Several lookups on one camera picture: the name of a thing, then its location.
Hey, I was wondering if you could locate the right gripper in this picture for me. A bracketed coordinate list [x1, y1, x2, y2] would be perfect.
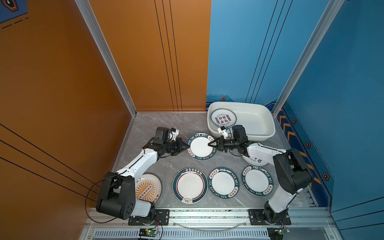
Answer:
[207, 136, 240, 153]

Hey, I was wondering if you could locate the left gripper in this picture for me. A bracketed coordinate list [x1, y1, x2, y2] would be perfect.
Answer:
[163, 138, 190, 156]

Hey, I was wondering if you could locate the green lettered plate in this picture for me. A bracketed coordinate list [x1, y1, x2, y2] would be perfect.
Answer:
[208, 167, 240, 199]
[242, 166, 274, 197]
[187, 133, 217, 161]

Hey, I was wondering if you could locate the plate with red coin pattern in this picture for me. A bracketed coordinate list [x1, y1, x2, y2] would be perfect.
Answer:
[210, 109, 237, 128]

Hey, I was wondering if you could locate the large green red plate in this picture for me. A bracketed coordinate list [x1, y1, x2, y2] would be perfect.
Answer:
[173, 167, 208, 204]

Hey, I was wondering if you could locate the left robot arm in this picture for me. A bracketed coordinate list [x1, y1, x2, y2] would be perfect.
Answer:
[96, 138, 190, 222]

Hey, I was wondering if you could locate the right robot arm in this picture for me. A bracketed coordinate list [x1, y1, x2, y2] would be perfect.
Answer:
[208, 137, 314, 225]

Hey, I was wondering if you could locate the white plastic bin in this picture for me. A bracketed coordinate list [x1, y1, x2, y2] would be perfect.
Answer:
[207, 102, 276, 142]

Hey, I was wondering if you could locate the orange sunburst plate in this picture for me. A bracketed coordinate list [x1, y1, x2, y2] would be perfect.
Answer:
[135, 173, 163, 204]

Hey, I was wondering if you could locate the left circuit board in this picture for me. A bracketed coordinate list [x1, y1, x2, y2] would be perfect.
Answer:
[138, 229, 160, 240]

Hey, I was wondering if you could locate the circuit board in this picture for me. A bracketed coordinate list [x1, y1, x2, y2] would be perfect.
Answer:
[138, 229, 160, 240]
[275, 226, 291, 239]

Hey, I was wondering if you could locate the right circuit board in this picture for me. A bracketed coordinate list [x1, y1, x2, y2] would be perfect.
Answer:
[275, 226, 291, 239]

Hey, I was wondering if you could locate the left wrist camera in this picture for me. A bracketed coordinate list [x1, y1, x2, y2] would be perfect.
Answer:
[153, 127, 180, 145]

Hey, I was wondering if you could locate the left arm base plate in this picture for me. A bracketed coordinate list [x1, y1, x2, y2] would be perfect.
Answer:
[128, 209, 170, 226]

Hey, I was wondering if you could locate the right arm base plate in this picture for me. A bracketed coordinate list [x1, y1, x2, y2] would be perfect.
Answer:
[248, 209, 292, 226]

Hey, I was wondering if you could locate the aluminium front rail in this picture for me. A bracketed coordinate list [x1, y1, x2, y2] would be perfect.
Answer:
[80, 207, 343, 240]

